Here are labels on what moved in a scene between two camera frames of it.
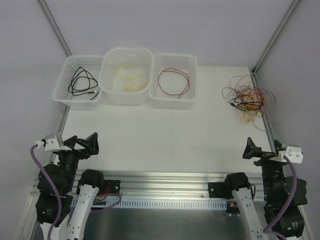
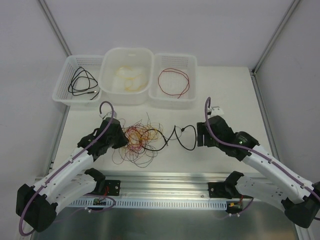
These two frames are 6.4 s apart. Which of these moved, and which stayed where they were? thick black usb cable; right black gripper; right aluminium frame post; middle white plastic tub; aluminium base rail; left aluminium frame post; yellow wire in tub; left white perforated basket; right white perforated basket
Moved: thick black usb cable; right black gripper
Stayed: left aluminium frame post; left white perforated basket; right white perforated basket; yellow wire in tub; middle white plastic tub; aluminium base rail; right aluminium frame post
